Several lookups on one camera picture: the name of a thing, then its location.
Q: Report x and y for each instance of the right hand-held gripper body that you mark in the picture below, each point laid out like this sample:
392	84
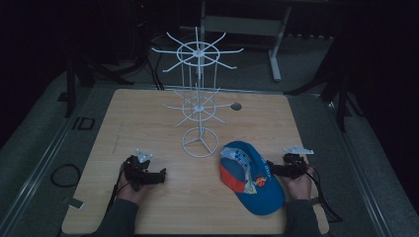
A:
294	162

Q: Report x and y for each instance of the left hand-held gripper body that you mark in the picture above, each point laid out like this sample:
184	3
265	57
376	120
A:
136	168

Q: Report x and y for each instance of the blue and orange cap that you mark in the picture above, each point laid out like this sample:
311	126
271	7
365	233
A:
250	177

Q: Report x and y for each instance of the person's right hand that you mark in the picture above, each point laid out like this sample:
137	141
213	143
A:
300	186

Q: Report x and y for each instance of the person's left hand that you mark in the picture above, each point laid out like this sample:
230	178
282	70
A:
132	193

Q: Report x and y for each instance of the black tripod stand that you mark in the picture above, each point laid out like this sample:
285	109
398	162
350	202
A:
87	70
332	82

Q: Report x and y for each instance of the black floor bracket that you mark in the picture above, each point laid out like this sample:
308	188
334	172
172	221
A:
83	123

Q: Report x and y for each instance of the grey metal desk frame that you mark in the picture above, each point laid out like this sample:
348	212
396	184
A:
245	26

